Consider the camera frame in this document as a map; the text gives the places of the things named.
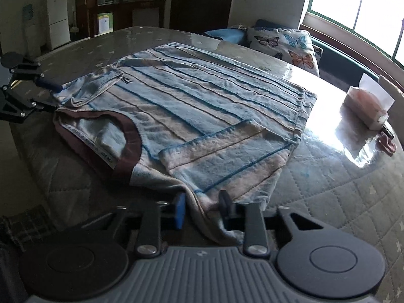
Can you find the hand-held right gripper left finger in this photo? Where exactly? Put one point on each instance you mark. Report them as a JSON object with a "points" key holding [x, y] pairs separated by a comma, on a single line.
{"points": [[180, 211]]}

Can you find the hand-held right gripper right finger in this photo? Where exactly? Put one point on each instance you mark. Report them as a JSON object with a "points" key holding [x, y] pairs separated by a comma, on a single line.
{"points": [[224, 208]]}

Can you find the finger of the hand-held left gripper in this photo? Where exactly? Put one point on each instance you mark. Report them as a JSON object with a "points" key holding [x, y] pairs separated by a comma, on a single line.
{"points": [[19, 107], [47, 83]]}

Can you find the blue striped shirt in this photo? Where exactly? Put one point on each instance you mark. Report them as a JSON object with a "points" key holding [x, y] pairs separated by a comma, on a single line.
{"points": [[202, 110]]}

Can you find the white water dispenser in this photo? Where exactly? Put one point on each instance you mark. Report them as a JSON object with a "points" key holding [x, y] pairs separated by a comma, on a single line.
{"points": [[31, 28]]}

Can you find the white refrigerator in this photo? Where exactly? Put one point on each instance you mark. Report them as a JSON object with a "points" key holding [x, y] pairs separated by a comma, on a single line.
{"points": [[58, 19]]}

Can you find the dark wooden cabinet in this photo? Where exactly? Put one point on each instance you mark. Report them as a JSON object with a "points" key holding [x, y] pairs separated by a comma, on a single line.
{"points": [[126, 9]]}

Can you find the plaid cloth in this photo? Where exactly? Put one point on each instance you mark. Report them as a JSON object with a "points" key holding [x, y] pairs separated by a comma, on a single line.
{"points": [[28, 227]]}

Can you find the dark wooden glass door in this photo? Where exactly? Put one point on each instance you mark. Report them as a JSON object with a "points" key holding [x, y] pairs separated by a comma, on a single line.
{"points": [[202, 9]]}

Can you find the butterfly print pillow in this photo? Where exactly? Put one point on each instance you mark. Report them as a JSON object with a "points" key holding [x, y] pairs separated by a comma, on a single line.
{"points": [[284, 45]]}

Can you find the blue cushion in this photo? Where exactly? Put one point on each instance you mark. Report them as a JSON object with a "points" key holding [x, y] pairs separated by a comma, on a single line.
{"points": [[225, 34]]}

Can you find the pink tissue box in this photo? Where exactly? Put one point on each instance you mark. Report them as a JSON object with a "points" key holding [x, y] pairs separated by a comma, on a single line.
{"points": [[367, 107]]}

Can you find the pink soft toy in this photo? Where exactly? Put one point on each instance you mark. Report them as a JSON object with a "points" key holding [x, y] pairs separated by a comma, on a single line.
{"points": [[387, 143]]}

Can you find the black remote control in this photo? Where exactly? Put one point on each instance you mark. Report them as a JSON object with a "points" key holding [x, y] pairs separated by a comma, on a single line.
{"points": [[388, 132]]}

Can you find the blue corner sofa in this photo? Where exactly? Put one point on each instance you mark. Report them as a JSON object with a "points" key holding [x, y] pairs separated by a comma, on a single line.
{"points": [[341, 60]]}

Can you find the beige pillow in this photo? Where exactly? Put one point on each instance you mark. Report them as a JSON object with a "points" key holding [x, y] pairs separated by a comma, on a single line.
{"points": [[394, 94]]}

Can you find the green framed window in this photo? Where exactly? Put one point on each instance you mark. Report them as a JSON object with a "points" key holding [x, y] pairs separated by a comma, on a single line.
{"points": [[356, 9]]}

